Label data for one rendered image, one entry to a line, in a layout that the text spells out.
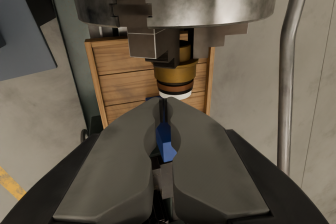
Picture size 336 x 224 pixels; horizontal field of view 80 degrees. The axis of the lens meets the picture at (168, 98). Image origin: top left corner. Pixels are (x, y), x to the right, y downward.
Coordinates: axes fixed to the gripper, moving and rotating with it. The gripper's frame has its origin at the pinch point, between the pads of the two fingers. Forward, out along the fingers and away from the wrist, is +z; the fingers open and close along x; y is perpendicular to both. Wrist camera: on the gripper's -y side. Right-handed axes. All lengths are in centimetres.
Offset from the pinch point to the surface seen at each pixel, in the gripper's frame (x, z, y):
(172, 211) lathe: 1, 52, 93
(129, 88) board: -11.2, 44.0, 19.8
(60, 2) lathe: -39, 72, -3
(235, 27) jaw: 13.0, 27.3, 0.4
